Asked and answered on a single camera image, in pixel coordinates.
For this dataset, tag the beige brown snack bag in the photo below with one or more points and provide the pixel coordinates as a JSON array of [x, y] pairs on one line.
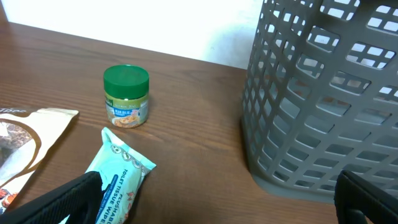
[[26, 137]]

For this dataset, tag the teal toilet wipes pack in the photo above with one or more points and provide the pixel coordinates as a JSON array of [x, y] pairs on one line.
[[122, 170]]

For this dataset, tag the grey plastic basket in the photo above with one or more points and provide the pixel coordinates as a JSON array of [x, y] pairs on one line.
[[320, 96]]

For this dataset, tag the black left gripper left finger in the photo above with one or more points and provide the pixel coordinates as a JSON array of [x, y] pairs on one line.
[[77, 201]]

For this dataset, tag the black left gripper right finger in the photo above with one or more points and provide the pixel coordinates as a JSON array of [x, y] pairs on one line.
[[357, 201]]

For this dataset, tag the green lid seasoning jar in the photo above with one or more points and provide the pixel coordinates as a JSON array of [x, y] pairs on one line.
[[126, 90]]

